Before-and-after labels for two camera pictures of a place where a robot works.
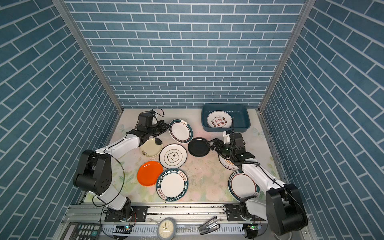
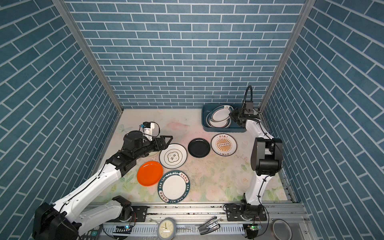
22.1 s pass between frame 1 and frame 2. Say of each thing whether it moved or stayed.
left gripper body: moved
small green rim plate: moved
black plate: stayed
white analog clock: stayed
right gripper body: moved
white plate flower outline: stayed
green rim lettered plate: stayed
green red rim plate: moved
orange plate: stayed
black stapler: stayed
